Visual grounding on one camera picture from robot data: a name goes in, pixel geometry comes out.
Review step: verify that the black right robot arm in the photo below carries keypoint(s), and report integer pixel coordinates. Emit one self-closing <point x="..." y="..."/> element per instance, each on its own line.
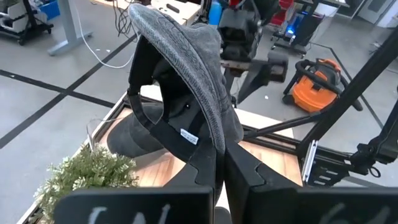
<point x="385" y="146"/>

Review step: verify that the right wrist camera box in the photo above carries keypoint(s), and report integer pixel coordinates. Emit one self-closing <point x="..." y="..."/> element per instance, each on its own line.
<point x="277" y="67"/>

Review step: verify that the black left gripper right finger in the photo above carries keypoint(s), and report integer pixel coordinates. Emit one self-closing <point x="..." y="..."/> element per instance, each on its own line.
<point x="239" y="174"/>

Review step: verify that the blue bottle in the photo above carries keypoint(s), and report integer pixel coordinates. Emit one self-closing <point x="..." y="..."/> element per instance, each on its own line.
<point x="215" y="12"/>

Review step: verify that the red storage bins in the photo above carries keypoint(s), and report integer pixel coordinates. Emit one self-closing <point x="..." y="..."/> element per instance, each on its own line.
<point x="281" y="12"/>

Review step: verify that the black stand with blue light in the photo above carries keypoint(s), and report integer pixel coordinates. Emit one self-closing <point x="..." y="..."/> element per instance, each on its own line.
<point x="306" y="31"/>

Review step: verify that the silver aluminium bracket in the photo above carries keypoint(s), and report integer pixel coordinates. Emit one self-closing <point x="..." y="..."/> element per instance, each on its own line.
<point x="309" y="161"/>

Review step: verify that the orange shop vacuum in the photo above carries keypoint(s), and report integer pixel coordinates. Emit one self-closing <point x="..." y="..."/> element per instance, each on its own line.
<point x="314" y="90"/>

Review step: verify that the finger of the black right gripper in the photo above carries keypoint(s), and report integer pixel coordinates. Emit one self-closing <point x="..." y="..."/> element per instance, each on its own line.
<point x="229" y="79"/>
<point x="256" y="74"/>

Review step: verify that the blue plastic crate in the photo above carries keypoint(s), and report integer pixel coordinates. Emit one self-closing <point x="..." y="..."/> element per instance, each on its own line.
<point x="49" y="9"/>

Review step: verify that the black equipment cart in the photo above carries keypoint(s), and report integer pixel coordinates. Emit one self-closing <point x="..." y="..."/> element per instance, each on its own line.
<point x="21" y="25"/>

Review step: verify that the black remote control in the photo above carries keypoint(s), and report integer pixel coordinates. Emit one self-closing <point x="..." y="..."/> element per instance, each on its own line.
<point x="173" y="8"/>

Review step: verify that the grey metal desk leg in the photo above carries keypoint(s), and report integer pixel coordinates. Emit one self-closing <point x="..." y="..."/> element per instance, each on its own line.
<point x="70" y="31"/>

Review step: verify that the artificial green potted plant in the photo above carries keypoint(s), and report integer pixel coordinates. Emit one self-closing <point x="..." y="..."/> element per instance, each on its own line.
<point x="87" y="174"/>

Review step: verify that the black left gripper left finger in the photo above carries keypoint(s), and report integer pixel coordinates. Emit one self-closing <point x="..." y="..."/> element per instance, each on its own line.
<point x="205" y="168"/>

